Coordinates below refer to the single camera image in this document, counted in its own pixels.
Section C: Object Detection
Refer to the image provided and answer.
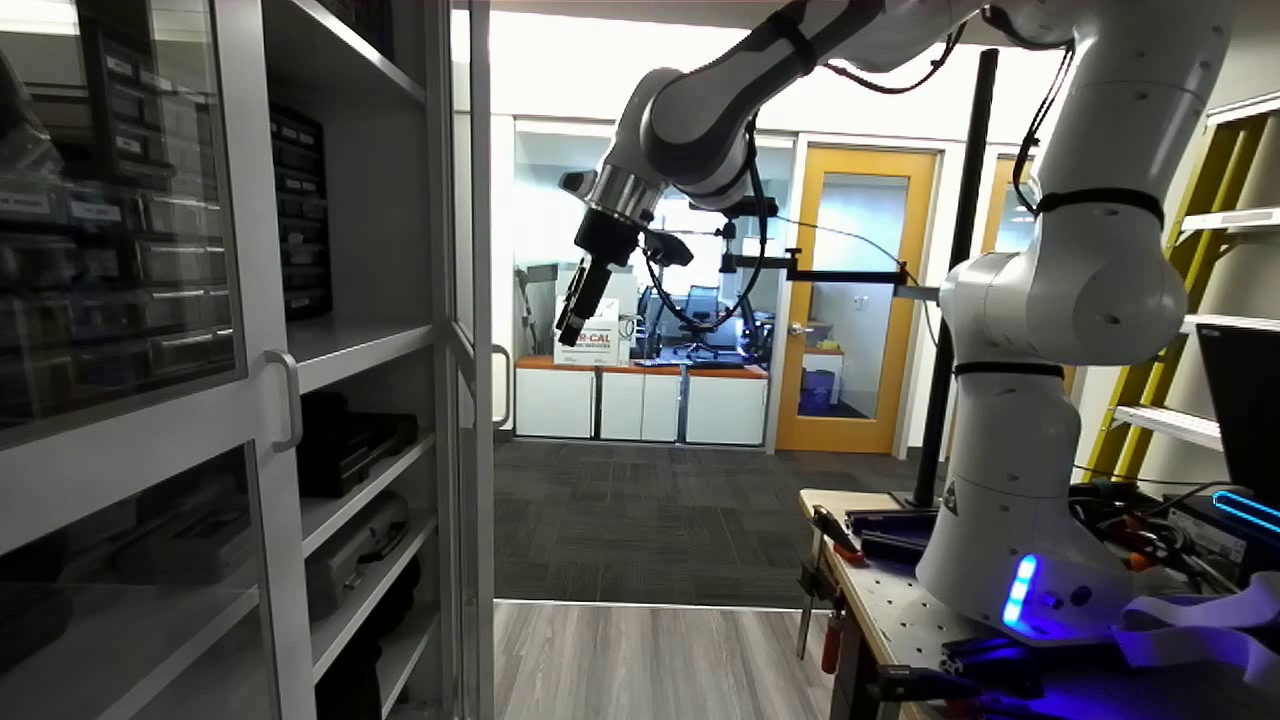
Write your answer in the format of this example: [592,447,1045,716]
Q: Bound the white shelf cabinet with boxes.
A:
[0,0,499,720]

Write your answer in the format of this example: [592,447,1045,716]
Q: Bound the blue machine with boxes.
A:
[634,276,754,369]

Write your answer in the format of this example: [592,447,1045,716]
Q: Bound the grey device on shelf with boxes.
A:
[304,488,420,622]

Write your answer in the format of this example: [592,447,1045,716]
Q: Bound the black vertical camera pole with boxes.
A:
[914,48,1003,516]

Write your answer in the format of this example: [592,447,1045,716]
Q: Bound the yellow ladder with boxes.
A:
[1081,118,1263,488]

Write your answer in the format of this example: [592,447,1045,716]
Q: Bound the orange framed glass door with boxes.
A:
[772,142,947,461]

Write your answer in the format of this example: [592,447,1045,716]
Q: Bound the white wall shelf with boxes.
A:
[1113,94,1280,461]

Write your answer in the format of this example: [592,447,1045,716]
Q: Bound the black cable bundle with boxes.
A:
[1065,476,1280,595]

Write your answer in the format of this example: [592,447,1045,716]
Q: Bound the white glass cabinet door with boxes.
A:
[0,0,322,720]
[442,0,499,720]

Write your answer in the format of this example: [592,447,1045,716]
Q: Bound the black box on shelf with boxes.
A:
[298,389,424,499]

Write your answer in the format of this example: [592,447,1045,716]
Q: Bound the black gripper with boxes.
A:
[553,200,650,353]

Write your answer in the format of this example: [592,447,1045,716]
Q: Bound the silver door handle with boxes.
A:
[261,349,309,457]
[487,341,522,438]

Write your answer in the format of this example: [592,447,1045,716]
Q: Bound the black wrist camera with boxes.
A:
[642,224,700,267]

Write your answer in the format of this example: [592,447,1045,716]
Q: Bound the black laptop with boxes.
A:
[1191,319,1280,511]

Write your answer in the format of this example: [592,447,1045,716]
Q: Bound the black horizontal mount bar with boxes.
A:
[720,245,928,287]

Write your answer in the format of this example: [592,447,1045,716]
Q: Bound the red handled clamp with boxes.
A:
[797,499,872,665]

